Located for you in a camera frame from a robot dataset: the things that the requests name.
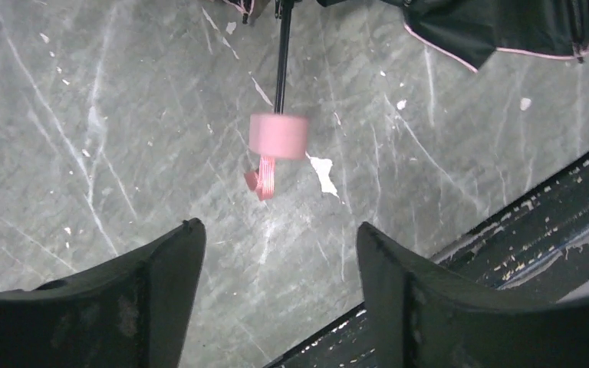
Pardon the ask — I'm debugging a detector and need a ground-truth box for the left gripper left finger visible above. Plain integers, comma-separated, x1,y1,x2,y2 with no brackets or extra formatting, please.
0,218,206,367

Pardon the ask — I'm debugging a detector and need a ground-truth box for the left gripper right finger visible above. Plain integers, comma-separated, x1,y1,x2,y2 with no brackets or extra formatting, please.
357,223,589,367

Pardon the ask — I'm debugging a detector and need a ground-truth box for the pink folding umbrella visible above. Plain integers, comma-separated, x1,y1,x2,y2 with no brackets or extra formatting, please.
245,0,589,201

